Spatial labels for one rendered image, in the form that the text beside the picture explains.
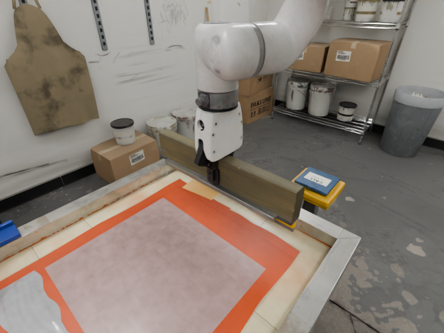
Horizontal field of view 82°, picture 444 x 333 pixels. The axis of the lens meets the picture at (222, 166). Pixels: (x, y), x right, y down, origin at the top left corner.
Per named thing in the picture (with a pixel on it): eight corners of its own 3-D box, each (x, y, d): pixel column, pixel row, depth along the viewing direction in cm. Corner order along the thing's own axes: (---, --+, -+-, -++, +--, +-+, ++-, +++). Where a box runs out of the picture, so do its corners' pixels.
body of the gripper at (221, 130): (213, 110, 42) (215, 167, 48) (250, 96, 48) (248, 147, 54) (184, 100, 46) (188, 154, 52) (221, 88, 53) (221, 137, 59)
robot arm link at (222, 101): (213, 98, 41) (213, 115, 42) (246, 87, 47) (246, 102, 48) (182, 90, 45) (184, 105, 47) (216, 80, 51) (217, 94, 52)
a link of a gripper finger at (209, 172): (208, 164, 50) (209, 191, 53) (219, 158, 52) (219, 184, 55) (197, 158, 52) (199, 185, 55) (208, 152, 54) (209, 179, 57)
